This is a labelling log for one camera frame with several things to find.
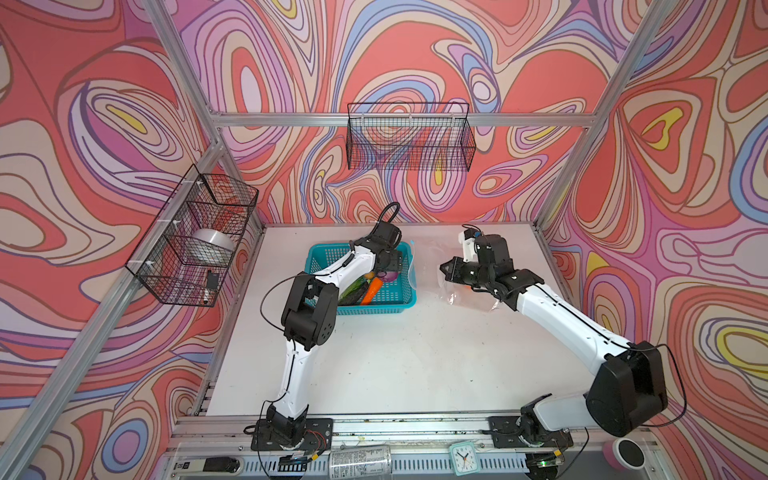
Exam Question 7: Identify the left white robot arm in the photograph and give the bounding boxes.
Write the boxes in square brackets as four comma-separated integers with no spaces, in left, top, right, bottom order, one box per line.
[265,221,402,437]

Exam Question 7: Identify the silver drink can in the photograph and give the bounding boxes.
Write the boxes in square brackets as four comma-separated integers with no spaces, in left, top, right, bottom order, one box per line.
[328,445,393,480]

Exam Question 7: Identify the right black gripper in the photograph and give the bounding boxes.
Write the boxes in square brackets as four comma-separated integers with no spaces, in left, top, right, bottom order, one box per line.
[439,256,493,288]

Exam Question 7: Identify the purple red onion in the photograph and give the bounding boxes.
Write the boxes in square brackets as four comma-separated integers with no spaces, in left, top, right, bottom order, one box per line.
[382,271,399,283]

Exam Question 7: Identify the orange carrot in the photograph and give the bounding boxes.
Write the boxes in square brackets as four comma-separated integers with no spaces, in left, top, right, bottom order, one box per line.
[360,277,383,306]

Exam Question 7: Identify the back black wire basket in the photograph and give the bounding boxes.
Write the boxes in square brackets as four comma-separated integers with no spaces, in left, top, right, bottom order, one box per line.
[346,100,476,173]

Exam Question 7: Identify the small teal alarm clock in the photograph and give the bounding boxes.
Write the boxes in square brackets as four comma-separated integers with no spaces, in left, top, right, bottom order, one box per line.
[449,441,480,477]

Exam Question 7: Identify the black corrugated cable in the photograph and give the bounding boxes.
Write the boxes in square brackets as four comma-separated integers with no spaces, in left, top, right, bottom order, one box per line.
[371,201,402,229]

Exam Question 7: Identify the teal plastic basket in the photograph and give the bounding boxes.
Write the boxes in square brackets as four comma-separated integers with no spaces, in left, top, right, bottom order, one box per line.
[304,242,417,315]

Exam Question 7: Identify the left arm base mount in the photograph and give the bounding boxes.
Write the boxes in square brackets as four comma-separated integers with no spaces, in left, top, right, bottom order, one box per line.
[243,413,334,452]

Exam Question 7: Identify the left black wire basket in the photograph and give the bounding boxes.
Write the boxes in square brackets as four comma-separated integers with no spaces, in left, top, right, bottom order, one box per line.
[125,166,259,307]

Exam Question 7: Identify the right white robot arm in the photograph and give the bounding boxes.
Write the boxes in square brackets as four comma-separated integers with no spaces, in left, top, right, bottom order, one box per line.
[440,225,668,446]

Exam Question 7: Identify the green lettuce leaf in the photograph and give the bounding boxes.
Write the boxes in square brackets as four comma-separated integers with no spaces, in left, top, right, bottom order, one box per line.
[339,276,368,305]

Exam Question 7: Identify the clear zip top bag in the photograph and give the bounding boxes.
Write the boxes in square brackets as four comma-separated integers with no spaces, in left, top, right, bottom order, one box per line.
[406,236,500,314]

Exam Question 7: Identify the black power strip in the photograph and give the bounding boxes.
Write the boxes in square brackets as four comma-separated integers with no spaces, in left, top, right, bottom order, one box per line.
[171,456,243,476]

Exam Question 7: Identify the black wire basket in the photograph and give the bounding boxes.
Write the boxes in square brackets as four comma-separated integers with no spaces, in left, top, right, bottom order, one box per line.
[125,166,259,307]
[346,100,476,173]

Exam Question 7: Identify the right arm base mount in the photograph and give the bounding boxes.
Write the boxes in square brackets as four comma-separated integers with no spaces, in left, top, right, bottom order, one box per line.
[481,394,574,450]

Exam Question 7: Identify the silver tape roll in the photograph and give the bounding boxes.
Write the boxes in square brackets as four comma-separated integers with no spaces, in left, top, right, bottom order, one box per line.
[187,228,235,267]

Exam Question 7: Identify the pink tape roll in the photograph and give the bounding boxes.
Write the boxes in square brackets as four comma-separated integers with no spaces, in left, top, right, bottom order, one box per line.
[602,438,646,471]

